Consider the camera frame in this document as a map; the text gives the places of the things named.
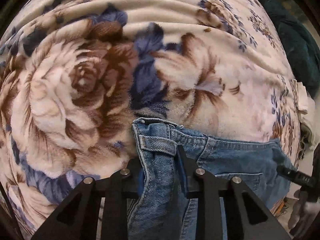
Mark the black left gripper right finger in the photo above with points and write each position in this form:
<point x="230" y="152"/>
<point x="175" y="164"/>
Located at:
<point x="226" y="209"/>

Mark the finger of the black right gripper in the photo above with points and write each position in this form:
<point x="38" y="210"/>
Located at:
<point x="296" y="177"/>

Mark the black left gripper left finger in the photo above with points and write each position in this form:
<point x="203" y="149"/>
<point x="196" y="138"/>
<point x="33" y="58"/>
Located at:
<point x="92" y="203"/>

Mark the blue denim jeans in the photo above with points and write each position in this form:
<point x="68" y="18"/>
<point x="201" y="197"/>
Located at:
<point x="162" y="211"/>

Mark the white crumpled cloth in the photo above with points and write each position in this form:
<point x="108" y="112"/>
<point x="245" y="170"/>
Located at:
<point x="306" y="113"/>

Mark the dark green cloth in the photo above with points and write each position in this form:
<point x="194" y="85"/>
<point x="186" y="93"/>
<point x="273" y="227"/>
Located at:
<point x="300" y="47"/>

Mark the floral fleece blanket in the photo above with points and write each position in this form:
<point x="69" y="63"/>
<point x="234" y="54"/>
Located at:
<point x="76" y="74"/>

